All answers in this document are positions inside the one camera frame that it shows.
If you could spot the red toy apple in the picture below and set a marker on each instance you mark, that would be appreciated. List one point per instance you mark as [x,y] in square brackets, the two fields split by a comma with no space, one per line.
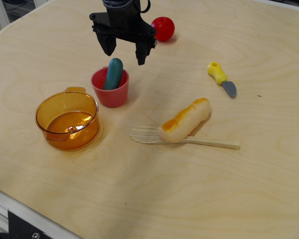
[164,27]

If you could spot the toy bread loaf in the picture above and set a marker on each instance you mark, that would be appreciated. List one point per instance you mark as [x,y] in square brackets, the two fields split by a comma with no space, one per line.
[185,121]

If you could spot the wooden spatula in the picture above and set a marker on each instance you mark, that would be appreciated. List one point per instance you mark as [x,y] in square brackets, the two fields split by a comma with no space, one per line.
[149,135]

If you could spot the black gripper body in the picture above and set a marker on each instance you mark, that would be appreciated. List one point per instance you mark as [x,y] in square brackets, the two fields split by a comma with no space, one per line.
[123,20]

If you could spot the red plastic cup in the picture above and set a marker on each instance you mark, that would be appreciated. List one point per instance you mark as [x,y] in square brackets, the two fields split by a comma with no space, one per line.
[110,98]

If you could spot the aluminium table frame rail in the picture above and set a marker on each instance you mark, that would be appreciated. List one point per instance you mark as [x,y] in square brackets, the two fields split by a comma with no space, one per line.
[52,229]

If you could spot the orange transparent toy pot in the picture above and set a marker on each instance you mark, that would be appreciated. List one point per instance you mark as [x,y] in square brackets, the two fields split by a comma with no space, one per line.
[69,120]

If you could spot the green toy cucumber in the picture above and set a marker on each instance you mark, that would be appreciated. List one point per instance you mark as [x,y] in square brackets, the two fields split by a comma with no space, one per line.
[114,74]

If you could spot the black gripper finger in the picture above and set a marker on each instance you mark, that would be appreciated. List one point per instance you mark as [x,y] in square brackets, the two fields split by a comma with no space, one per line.
[107,42]
[142,51]

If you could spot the yellow handled toy knife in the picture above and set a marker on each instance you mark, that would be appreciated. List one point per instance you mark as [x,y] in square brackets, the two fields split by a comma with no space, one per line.
[215,70]

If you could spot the black metal corner bracket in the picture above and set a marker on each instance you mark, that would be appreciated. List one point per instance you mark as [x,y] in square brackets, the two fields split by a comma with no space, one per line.
[21,229]

